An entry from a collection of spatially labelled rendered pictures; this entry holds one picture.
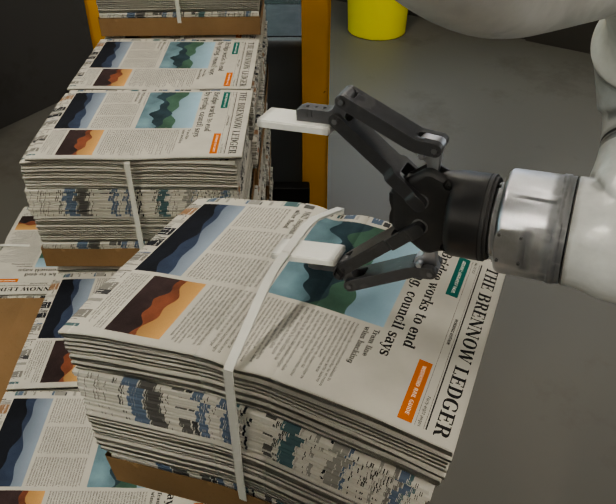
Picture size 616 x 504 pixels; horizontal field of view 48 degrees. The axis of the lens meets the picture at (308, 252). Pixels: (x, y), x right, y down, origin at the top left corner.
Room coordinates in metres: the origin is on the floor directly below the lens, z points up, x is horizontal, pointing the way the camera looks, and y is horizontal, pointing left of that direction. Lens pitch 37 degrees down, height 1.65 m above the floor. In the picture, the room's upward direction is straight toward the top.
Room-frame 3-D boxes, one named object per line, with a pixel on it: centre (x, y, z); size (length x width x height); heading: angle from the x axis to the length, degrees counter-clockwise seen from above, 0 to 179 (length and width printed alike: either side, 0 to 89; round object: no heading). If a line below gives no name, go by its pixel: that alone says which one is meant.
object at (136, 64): (1.44, 0.30, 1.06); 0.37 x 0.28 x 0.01; 90
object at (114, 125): (1.17, 0.29, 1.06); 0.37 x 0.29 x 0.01; 90
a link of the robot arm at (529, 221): (0.47, -0.19, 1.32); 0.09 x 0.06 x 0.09; 156
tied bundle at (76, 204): (1.16, 0.31, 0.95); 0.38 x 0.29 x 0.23; 90
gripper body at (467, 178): (0.50, -0.12, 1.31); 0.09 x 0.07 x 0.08; 67
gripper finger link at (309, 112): (0.55, -0.02, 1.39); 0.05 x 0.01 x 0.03; 67
